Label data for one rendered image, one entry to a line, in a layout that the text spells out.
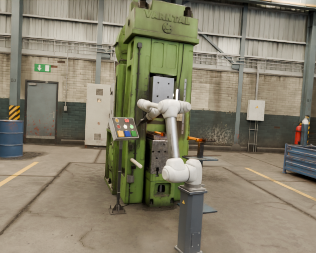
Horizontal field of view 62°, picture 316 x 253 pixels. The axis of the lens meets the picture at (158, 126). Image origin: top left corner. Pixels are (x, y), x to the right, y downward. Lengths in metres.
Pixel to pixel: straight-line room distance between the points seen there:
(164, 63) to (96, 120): 5.39
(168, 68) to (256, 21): 7.81
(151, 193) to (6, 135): 4.56
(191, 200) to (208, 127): 7.65
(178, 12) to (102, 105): 5.43
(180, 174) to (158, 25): 2.22
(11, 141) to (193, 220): 5.59
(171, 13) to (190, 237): 2.85
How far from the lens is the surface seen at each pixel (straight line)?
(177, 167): 2.32
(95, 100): 8.86
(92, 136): 8.91
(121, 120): 3.32
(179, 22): 3.97
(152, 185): 3.65
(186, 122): 3.90
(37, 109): 9.88
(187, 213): 2.52
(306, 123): 10.36
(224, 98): 10.20
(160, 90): 3.59
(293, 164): 6.95
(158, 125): 4.10
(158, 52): 3.81
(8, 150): 7.36
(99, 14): 10.02
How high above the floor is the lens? 1.29
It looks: 3 degrees down
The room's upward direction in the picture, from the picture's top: 3 degrees clockwise
